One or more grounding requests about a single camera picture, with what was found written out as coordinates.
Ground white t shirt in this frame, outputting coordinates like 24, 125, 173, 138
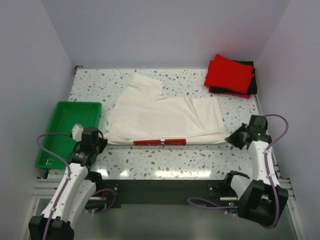
104, 74, 228, 145

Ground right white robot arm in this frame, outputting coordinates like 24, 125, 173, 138
222, 115, 289, 229

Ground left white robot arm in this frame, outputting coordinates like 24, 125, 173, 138
28, 124, 108, 240

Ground green plastic tray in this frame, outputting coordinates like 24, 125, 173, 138
35, 101, 102, 170

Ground black folded t shirt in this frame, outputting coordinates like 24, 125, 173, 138
209, 60, 258, 96

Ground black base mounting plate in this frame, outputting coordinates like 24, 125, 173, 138
85, 179, 238, 213

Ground red folded t shirt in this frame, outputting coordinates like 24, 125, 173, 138
204, 54, 254, 94

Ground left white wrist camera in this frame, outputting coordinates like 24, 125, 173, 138
71, 123, 84, 142

